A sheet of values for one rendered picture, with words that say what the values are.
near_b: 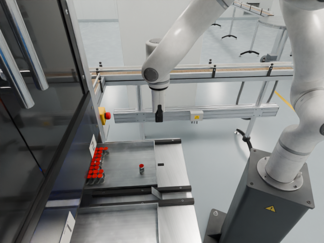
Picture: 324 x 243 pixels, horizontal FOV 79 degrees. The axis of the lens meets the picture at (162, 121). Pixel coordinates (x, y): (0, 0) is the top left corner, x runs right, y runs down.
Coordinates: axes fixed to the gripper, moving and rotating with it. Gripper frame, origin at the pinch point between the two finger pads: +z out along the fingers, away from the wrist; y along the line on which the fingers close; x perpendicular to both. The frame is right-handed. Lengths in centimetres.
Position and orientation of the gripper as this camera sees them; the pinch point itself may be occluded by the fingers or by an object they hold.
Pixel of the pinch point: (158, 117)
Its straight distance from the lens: 84.7
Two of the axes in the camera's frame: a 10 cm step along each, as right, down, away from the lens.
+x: 10.0, -0.5, 0.6
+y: 0.7, 6.1, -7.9
